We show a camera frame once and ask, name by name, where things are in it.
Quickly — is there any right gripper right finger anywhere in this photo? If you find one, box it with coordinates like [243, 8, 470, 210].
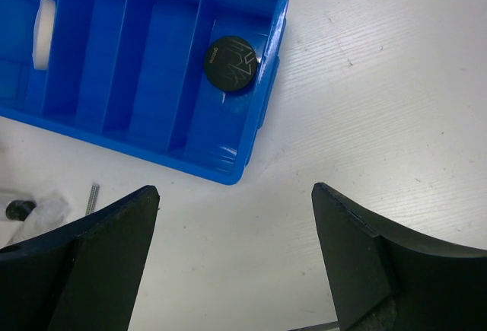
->
[311, 183, 486, 330]

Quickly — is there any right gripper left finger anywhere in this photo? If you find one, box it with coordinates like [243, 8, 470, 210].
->
[1, 186, 160, 330]

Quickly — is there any frosted bottle black collar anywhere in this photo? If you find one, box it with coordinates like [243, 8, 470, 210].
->
[1, 188, 72, 247]

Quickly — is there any checkered makeup pencil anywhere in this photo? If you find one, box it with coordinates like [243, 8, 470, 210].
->
[85, 183, 100, 216]

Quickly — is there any white powder puff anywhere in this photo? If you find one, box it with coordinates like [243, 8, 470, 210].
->
[32, 0, 56, 71]

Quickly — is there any black round compact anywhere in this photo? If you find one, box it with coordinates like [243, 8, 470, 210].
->
[203, 36, 258, 93]

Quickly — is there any blue compartment tray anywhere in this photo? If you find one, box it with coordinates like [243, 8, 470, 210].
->
[1, 0, 289, 185]

